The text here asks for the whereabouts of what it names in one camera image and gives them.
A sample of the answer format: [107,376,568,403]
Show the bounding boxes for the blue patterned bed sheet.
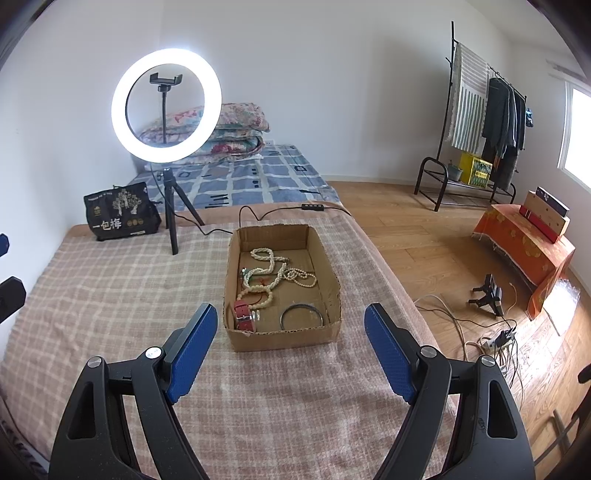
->
[127,142,342,215]

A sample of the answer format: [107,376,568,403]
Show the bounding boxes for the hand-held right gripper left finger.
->
[48,303,219,480]

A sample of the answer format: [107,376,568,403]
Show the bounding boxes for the cream bead bracelet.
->
[236,284,274,309]

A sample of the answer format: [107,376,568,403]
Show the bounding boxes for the cardboard and red boxes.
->
[524,189,571,244]

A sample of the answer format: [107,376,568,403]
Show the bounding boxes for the tangle of floor cables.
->
[413,281,527,393]

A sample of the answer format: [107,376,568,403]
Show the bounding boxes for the orange cloth covered table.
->
[472,204,577,320]

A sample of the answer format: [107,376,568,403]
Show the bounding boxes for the black clothes rack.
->
[414,21,528,213]

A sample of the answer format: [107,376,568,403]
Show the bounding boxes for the yellow crate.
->
[458,152,494,189]

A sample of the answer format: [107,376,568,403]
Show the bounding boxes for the black snack bag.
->
[83,181,162,241]

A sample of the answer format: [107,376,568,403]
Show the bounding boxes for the dark hanging clothes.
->
[481,78,528,188]

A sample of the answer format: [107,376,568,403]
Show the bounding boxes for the dark navy box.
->
[536,186,570,219]

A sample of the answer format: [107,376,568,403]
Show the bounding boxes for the black ring light cable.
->
[150,203,352,236]

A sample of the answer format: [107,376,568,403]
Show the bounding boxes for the long white pearl necklace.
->
[240,248,289,301]

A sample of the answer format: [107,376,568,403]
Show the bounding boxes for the folded floral quilt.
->
[139,102,271,164]

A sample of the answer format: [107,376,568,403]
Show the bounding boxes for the small black floor tripod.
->
[467,274,504,319]

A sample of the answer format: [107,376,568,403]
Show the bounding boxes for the striped hanging cloth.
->
[450,42,491,153]

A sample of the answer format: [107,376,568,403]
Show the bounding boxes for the red strap watch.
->
[233,299,262,332]

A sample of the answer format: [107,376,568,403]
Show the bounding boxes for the red box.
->
[519,205,560,244]

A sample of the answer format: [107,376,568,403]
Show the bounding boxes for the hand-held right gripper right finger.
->
[364,303,536,480]

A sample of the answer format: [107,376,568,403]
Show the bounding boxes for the window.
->
[556,60,591,190]

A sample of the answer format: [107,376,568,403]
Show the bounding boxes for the black phone holder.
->
[148,73,184,147]

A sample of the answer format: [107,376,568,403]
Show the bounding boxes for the cardboard box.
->
[223,224,342,353]

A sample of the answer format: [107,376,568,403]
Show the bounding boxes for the white ring light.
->
[111,46,221,163]

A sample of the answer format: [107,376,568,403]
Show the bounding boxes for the power strip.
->
[480,330,518,352]

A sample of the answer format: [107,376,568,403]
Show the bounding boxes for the small pearl bracelet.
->
[283,265,318,291]

